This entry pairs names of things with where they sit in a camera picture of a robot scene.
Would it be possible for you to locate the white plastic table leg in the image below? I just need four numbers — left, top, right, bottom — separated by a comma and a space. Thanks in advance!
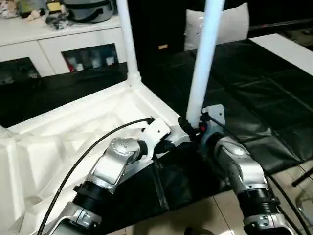
185, 0, 226, 128
116, 0, 143, 88

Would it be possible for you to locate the white plastic table top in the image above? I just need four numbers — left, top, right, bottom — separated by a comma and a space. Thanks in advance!
0, 80, 194, 235

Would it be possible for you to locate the black work mat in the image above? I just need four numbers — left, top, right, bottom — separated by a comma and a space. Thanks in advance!
0, 39, 313, 227

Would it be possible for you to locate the grey cushion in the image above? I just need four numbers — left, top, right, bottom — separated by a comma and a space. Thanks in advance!
183, 5, 250, 51

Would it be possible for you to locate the black cabinet with gold label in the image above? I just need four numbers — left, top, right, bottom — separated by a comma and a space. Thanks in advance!
126, 0, 208, 74

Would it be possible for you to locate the black metal rod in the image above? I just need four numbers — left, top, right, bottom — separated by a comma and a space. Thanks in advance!
291, 170, 313, 187

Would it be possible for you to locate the white flat panel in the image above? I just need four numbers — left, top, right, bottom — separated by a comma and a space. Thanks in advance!
248, 33, 313, 74

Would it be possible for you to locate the black bar with red light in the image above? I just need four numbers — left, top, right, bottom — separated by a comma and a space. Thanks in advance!
249, 20, 313, 29

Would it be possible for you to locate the round grey appliance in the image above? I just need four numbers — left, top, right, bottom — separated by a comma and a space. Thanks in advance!
65, 0, 116, 24

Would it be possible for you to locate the white sideboard with glass doors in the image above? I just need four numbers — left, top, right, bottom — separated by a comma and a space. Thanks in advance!
0, 12, 128, 80

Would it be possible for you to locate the bag of black parts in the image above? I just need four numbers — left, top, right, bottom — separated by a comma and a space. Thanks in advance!
45, 16, 74, 32

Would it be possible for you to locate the yellow box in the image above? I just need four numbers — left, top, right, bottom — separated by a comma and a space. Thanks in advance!
46, 1, 62, 12

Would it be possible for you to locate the beige plush toy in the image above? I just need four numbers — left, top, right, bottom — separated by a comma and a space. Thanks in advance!
26, 8, 47, 24

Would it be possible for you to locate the dark green plush toy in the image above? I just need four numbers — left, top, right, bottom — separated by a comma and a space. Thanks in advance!
19, 0, 38, 16

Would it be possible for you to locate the spotted plush toy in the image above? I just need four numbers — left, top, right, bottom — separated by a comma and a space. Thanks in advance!
0, 0, 17, 20

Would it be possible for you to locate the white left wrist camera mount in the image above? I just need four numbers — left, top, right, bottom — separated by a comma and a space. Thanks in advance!
140, 117, 171, 160

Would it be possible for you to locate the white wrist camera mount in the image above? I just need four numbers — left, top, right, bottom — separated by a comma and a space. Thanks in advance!
201, 104, 225, 145
140, 117, 171, 160

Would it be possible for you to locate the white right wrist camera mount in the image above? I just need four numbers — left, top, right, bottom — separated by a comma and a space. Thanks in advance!
201, 104, 225, 145

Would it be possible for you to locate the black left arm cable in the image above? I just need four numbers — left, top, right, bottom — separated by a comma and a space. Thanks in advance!
36, 117, 155, 235

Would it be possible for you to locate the grey metal frame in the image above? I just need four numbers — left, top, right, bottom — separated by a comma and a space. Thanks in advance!
295, 188, 313, 219

